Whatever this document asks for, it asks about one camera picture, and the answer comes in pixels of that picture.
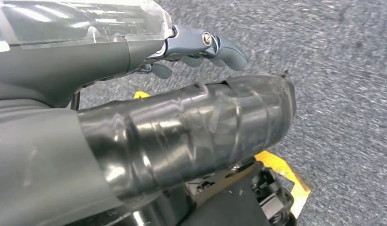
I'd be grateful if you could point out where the yellow floor tape rectangle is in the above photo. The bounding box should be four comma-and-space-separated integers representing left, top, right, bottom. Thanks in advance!
133, 91, 311, 219

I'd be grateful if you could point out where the black robot lower body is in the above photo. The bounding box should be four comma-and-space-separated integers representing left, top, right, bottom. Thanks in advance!
65, 157, 297, 226

